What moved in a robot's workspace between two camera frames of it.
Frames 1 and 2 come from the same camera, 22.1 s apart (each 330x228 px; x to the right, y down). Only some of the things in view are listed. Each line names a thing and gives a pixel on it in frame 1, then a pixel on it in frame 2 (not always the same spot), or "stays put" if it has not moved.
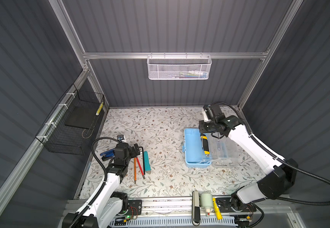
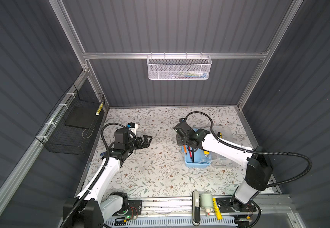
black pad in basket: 81,116 stays put
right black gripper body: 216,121 → 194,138
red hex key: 140,167 → 190,154
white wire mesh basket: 179,67 stays put
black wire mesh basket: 70,129 stays put
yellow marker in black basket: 100,109 stays put
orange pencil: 135,170 → 185,149
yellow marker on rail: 218,214 stays put
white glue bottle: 206,202 stays put
